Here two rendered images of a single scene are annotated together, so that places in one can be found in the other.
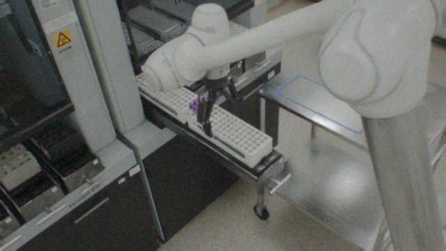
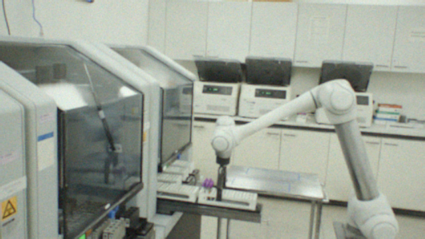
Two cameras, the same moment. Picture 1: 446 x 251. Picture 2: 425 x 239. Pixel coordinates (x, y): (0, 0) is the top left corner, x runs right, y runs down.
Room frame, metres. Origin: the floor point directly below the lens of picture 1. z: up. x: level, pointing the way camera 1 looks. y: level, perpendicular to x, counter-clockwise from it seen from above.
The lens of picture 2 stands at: (-0.49, 1.20, 1.59)
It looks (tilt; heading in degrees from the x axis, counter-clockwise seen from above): 9 degrees down; 324
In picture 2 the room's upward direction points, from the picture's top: 3 degrees clockwise
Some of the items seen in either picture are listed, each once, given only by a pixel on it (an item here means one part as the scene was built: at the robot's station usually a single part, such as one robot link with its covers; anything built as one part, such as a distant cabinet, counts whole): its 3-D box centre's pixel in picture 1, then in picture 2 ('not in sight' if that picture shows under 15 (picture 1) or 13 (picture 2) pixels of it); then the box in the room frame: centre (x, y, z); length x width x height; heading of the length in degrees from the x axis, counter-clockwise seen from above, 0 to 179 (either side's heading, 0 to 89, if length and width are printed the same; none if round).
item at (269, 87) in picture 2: not in sight; (267, 86); (2.76, -1.94, 1.24); 0.62 x 0.56 x 0.69; 133
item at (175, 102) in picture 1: (166, 95); (170, 192); (1.24, 0.20, 0.83); 0.30 x 0.10 x 0.06; 43
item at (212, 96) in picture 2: not in sight; (218, 85); (3.19, -1.54, 1.22); 0.62 x 0.56 x 0.64; 131
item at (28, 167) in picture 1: (20, 172); (117, 233); (0.89, 0.63, 0.85); 0.12 x 0.02 x 0.06; 133
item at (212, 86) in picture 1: (216, 84); (222, 164); (1.03, 0.01, 1.02); 0.08 x 0.07 x 0.09; 133
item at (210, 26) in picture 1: (208, 34); (224, 131); (1.02, 0.02, 1.20); 0.13 x 0.11 x 0.16; 138
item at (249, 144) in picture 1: (228, 132); (228, 198); (1.00, -0.02, 0.84); 0.30 x 0.10 x 0.06; 43
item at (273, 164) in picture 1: (201, 127); (202, 206); (1.10, 0.07, 0.78); 0.73 x 0.14 x 0.09; 43
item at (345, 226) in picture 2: not in sight; (361, 228); (0.57, -0.58, 0.73); 0.22 x 0.18 x 0.06; 133
